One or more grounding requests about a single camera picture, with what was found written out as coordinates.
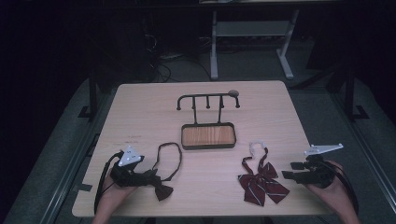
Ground white metal desk frame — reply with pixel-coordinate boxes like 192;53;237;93
209;8;301;80

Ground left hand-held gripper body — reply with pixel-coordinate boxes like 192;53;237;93
109;145;146;189

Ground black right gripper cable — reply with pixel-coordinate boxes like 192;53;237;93
323;160;360;215

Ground dark bow tie with strap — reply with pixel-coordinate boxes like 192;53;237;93
136;142;183;202

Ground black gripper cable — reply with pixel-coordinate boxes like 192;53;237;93
93;150;125;216
323;160;360;215

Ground black metal stand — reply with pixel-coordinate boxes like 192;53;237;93
342;66;371;122
78;69;101;119

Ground person's left hand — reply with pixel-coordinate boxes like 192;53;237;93
102;175;138;204

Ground black floor cables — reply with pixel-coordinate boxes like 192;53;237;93
143;34;213;83

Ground black hook rack wooden tray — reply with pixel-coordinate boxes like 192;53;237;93
176;91;241;151

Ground person's right hand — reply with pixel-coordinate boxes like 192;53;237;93
304;160;347;213

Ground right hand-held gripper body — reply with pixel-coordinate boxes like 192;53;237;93
299;143;345;189

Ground red striped bow tie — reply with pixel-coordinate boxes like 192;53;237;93
237;141;290;207

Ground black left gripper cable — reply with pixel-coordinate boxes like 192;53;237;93
93;150;125;216

